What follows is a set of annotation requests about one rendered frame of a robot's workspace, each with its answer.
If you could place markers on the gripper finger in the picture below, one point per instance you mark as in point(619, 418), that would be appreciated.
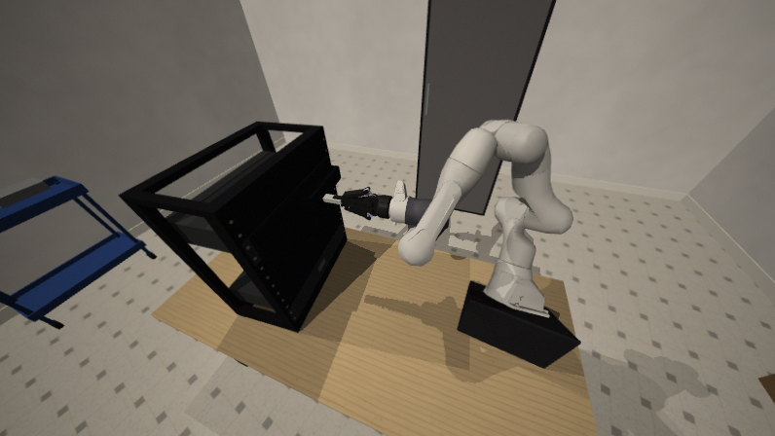
point(355, 196)
point(356, 209)

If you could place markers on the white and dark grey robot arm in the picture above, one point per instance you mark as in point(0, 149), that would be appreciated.
point(537, 209)

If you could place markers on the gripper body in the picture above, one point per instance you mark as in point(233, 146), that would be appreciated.
point(382, 202)

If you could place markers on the black server rack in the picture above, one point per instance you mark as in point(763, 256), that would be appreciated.
point(277, 206)

